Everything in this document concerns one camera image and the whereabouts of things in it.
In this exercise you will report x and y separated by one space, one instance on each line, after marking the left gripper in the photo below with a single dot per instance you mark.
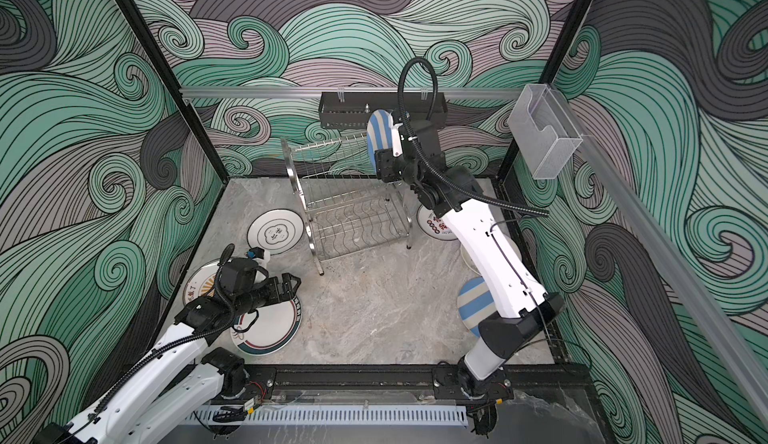
288 290

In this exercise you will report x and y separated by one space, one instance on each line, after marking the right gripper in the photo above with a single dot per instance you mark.
392 165

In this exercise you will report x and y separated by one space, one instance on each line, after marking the blue striped plate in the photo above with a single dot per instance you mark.
475 303
378 134

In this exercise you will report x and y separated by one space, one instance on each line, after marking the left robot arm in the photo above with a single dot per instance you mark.
177 375

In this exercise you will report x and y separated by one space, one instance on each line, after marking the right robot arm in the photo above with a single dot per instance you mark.
523 308

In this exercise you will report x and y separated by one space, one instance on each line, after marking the green red rimmed plate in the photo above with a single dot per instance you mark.
269 329

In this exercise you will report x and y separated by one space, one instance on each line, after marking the white plate black outline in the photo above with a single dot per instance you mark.
276 231

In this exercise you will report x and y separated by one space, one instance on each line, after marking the white plate red characters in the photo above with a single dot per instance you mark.
432 226

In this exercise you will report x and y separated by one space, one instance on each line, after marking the orange sunburst plate left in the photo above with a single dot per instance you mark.
201 283

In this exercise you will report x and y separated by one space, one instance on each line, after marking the cream floral plate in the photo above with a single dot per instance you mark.
468 261

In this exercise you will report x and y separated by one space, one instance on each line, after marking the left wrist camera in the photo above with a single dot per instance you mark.
239 275

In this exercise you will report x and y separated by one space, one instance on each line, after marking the steel wire dish rack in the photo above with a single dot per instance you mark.
346 209

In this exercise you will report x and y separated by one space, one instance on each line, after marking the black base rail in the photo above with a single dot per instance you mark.
428 377

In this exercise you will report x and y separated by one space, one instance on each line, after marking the black wall shelf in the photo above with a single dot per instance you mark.
352 111

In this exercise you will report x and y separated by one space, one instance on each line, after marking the clear acrylic wall holder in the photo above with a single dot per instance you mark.
544 127

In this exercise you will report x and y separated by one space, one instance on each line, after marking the white slotted cable duct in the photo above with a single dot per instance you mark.
349 415

